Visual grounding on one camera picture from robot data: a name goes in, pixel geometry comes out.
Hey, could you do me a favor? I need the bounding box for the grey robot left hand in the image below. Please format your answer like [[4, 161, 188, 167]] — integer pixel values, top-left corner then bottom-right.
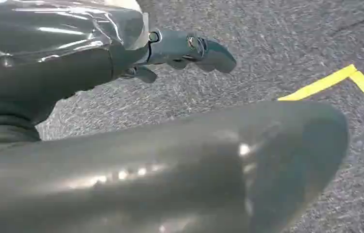
[[0, 0, 350, 233]]

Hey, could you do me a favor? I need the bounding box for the yellow floor tape marking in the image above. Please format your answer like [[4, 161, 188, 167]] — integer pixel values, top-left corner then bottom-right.
[[278, 64, 364, 120]]

